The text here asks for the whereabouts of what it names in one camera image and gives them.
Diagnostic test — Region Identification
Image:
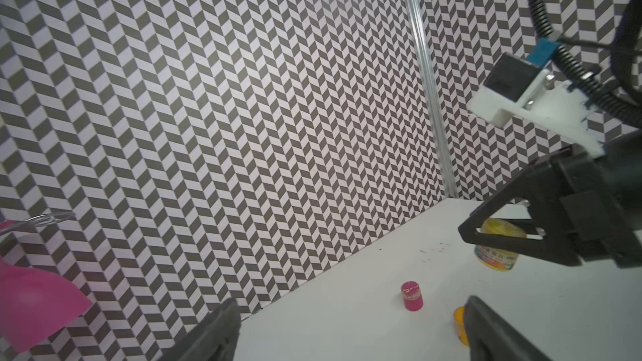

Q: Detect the orange paint jar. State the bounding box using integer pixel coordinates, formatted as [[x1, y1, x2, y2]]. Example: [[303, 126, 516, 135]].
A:
[[453, 307, 469, 346]]

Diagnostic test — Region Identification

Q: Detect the yellow paint jar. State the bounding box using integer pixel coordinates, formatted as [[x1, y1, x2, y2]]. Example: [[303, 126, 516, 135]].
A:
[[473, 217, 528, 272]]

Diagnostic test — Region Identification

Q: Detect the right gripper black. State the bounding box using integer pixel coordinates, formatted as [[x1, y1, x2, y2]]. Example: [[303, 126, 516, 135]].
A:
[[458, 132, 641, 268]]

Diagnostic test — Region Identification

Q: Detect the pink plastic wine glass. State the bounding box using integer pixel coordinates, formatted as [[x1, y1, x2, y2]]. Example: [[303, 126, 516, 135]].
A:
[[0, 220, 95, 354]]

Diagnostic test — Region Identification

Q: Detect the pink paint jar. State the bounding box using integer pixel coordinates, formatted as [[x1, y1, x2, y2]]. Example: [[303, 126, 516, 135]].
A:
[[401, 281, 424, 312]]

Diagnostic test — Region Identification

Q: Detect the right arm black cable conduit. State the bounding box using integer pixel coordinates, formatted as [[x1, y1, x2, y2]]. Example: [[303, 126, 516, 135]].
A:
[[527, 0, 642, 129]]

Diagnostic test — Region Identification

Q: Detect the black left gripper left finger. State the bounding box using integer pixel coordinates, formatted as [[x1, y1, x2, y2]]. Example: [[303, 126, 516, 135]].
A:
[[158, 298, 242, 361]]

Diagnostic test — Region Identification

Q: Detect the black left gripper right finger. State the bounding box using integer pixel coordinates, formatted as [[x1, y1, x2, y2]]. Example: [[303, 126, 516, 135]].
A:
[[463, 296, 551, 361]]

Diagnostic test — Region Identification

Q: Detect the aluminium corner post right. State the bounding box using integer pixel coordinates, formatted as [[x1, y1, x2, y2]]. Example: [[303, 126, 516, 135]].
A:
[[406, 0, 459, 198]]

